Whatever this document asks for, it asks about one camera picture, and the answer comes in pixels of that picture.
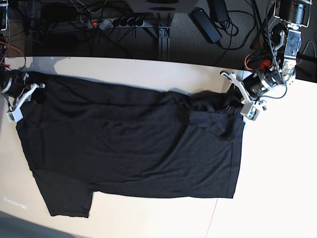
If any white power strip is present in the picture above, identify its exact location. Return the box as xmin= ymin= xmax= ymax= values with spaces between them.
xmin=82 ymin=17 xmax=147 ymax=31

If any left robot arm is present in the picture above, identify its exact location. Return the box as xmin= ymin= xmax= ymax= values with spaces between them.
xmin=220 ymin=0 xmax=313 ymax=118

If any black power adapter brick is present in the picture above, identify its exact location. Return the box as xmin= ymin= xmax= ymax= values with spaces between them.
xmin=189 ymin=7 xmax=222 ymax=44

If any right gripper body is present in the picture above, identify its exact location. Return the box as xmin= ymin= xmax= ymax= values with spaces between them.
xmin=1 ymin=70 xmax=32 ymax=98

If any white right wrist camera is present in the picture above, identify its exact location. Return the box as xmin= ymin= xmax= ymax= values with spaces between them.
xmin=6 ymin=108 xmax=23 ymax=123

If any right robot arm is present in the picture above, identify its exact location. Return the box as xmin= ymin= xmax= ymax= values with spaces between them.
xmin=0 ymin=0 xmax=46 ymax=107

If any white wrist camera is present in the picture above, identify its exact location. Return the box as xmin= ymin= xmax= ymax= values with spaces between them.
xmin=6 ymin=108 xmax=23 ymax=123
xmin=240 ymin=103 xmax=260 ymax=121

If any vertical aluminium frame post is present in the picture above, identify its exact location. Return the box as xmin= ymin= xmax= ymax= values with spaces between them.
xmin=158 ymin=26 xmax=170 ymax=61

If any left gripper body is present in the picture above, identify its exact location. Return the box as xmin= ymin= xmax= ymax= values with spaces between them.
xmin=242 ymin=72 xmax=282 ymax=99

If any black T-shirt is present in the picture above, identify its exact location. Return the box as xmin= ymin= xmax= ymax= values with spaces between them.
xmin=16 ymin=72 xmax=245 ymax=218

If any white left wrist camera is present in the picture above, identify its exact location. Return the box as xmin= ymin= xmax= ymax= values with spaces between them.
xmin=240 ymin=103 xmax=260 ymax=121

